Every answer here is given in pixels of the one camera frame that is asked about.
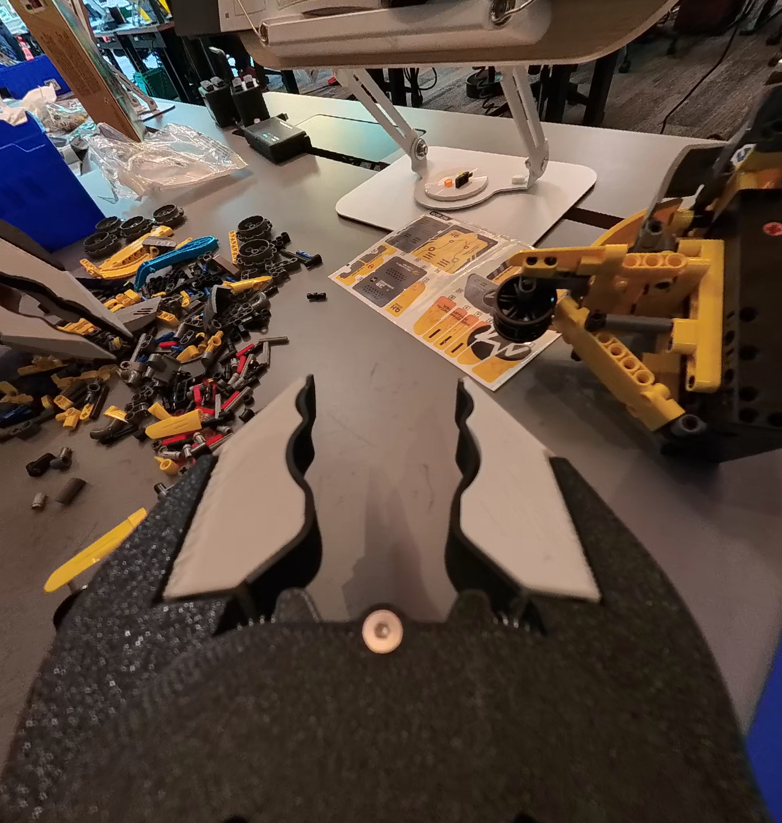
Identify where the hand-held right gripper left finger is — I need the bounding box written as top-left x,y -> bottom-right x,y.
162,375 -> 318,604

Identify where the white book stand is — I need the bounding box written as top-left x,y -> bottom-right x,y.
220,0 -> 681,232

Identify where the pile of toy building pieces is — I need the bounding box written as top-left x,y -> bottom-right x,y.
0,234 -> 321,477

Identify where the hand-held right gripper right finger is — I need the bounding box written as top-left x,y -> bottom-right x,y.
450,378 -> 604,604

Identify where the black battery charger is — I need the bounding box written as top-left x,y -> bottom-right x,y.
231,74 -> 271,126
198,77 -> 237,127

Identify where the light blue toy frame piece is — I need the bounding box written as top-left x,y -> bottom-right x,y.
134,237 -> 219,291

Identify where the yellow grey sticker sheet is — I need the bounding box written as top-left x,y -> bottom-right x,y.
328,212 -> 562,392

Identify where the black power bank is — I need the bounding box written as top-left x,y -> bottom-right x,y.
244,116 -> 309,163

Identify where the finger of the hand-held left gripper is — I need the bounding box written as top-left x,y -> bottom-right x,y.
0,283 -> 118,362
0,237 -> 136,340

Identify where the clear plastic bag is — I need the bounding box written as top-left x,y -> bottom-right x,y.
85,123 -> 249,201

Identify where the brown cardboard box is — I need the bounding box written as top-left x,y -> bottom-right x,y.
8,0 -> 149,144

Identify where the large yellow toy vehicle model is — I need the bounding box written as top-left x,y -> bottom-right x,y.
505,64 -> 782,465

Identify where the yellow pointed panel piece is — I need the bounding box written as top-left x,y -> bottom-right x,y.
44,508 -> 147,592

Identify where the grey table cable hatch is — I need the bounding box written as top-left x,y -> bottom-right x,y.
304,114 -> 404,171

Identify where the green crate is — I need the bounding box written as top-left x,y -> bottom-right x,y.
132,67 -> 174,102

